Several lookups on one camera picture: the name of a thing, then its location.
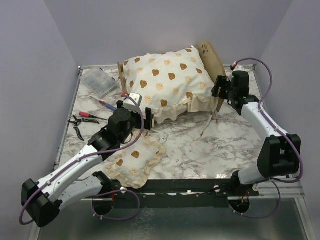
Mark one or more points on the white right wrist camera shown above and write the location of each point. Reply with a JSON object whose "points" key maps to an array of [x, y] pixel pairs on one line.
{"points": [[237, 67]]}

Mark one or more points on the clear plastic screw box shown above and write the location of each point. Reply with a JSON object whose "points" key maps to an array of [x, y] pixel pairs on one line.
{"points": [[98, 81]]}

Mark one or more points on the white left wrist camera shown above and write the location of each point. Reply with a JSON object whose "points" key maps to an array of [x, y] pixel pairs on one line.
{"points": [[132, 102]]}

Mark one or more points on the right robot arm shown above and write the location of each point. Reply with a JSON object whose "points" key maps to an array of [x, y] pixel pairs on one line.
{"points": [[279, 155]]}

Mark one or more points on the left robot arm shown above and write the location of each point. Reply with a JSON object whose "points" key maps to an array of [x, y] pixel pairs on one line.
{"points": [[45, 198]]}

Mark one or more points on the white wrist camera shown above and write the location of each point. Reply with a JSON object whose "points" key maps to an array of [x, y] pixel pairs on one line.
{"points": [[132, 102], [237, 67]]}

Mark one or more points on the black front mounting rail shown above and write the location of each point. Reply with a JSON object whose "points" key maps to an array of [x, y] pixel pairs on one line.
{"points": [[177, 193]]}

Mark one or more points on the large bear print cushion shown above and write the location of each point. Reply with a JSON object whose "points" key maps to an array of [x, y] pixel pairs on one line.
{"points": [[171, 83]]}

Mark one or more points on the red handled screwdriver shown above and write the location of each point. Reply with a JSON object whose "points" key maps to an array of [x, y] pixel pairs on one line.
{"points": [[87, 115]]}

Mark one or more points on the small bear print pillow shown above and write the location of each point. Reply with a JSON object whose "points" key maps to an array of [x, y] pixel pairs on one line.
{"points": [[133, 165]]}

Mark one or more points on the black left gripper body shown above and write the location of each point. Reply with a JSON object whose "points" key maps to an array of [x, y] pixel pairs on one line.
{"points": [[136, 120]]}

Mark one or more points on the blue handled screwdriver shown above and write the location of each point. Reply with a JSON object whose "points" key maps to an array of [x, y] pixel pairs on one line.
{"points": [[103, 103]]}

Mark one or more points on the wooden pet bed frame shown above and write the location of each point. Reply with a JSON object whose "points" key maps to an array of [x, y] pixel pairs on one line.
{"points": [[212, 64]]}

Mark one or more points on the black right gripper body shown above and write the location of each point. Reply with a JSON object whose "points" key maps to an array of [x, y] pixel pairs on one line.
{"points": [[226, 88]]}

